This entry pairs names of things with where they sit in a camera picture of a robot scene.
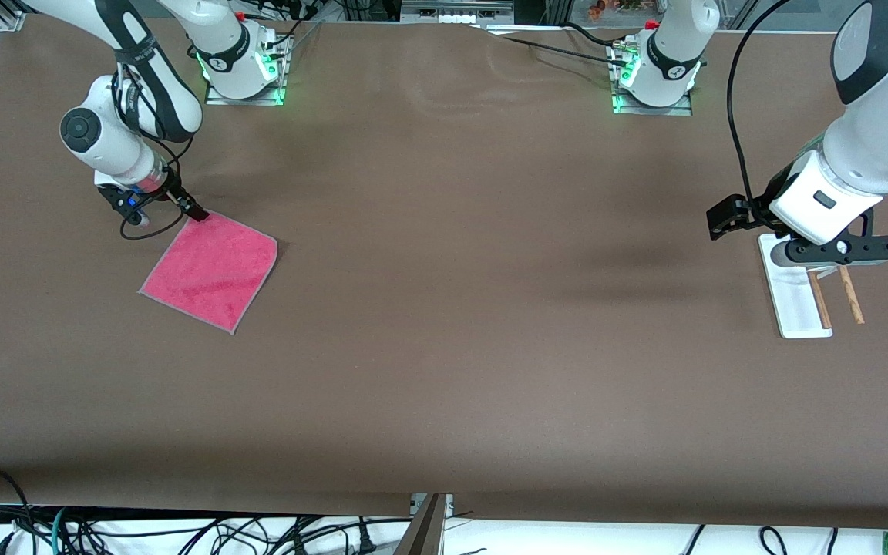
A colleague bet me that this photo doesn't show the pink and grey towel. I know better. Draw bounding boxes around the pink and grey towel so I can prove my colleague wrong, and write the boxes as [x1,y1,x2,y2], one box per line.
[138,210,280,336]

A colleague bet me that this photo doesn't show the orange colourful background item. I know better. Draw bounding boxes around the orange colourful background item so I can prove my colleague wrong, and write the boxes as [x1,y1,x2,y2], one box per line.
[587,0,649,20]

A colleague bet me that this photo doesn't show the brown table cover sheet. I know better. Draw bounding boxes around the brown table cover sheet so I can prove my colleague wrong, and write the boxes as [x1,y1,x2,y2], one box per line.
[0,14,888,531]

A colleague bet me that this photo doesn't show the grey metal connector box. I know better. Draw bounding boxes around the grey metal connector box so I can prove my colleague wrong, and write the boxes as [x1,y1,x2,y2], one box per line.
[400,0,516,25]

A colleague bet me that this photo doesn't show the brown table support beam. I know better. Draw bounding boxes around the brown table support beam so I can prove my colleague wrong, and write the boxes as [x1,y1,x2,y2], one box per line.
[394,493,449,555]

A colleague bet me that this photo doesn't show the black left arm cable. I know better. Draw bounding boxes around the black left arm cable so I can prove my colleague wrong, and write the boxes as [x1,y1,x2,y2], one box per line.
[727,0,792,203]

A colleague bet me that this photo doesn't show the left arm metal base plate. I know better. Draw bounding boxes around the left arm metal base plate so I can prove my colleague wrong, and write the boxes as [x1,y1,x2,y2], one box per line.
[608,39,694,117]

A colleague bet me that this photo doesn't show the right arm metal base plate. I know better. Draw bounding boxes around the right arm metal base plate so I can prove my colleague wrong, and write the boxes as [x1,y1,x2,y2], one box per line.
[205,27,292,107]

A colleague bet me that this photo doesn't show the short black table cable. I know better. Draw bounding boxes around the short black table cable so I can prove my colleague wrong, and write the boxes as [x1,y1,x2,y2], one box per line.
[562,22,624,47]

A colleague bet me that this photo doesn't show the long black table cable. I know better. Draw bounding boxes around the long black table cable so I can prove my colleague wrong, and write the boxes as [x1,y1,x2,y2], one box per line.
[475,25,630,69]

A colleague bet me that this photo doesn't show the teal floor cable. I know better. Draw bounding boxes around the teal floor cable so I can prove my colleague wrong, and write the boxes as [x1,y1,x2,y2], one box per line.
[49,506,71,555]

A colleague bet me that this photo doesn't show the small metal beam bracket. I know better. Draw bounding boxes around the small metal beam bracket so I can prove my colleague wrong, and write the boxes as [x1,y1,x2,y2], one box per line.
[410,493,454,519]

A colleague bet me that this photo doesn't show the black plug cable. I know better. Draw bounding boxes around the black plug cable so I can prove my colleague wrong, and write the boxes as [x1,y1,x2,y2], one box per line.
[340,518,380,554]

